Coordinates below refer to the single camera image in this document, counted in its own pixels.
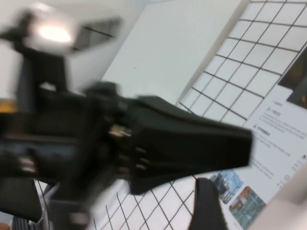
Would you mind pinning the white product brochure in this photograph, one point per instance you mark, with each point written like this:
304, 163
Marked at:
271, 143

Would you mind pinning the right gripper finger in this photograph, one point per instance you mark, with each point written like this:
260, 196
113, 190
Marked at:
206, 208

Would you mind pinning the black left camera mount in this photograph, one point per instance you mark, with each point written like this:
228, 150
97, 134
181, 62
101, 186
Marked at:
48, 69

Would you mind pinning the white black-grid tablecloth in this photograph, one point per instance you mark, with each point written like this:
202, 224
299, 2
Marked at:
239, 83

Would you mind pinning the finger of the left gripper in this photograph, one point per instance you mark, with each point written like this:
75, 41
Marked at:
192, 153
182, 112

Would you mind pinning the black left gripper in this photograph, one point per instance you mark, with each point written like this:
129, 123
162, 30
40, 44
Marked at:
72, 134

